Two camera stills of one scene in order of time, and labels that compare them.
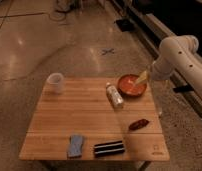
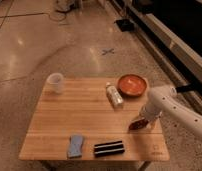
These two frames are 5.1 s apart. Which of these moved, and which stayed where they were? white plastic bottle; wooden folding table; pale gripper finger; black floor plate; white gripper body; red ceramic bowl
Moved: pale gripper finger; white gripper body
Stayed: red ceramic bowl; white plastic bottle; black floor plate; wooden folding table
